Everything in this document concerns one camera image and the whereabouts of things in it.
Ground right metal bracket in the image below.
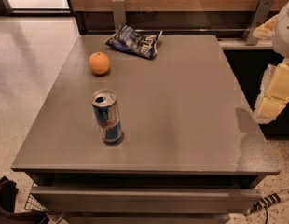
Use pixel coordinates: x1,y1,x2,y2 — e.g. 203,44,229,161
242,0,275,46

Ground wire basket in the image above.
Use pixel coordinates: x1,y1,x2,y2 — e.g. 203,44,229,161
24,193,63,224

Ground blue chip bag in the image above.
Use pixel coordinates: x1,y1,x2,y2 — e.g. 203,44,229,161
105,25,162,60

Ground orange fruit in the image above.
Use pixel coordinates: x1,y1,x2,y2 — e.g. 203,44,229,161
89,52,110,75

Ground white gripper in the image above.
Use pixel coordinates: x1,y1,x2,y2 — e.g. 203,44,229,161
253,1,289,124

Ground left metal bracket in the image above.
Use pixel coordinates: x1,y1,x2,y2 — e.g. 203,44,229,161
112,0,127,30

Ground metal bracket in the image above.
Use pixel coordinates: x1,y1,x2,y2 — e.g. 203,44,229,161
242,0,275,46
112,0,127,30

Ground dark brown chair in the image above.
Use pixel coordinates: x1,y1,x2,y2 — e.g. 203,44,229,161
0,176,49,224

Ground red bull can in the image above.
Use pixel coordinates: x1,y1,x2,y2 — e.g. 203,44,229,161
91,89,122,144

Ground striped cable on floor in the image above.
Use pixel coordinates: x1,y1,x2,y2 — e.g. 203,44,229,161
244,187,289,217

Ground grey cabinet drawer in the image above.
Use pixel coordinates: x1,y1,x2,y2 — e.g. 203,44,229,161
31,187,260,214

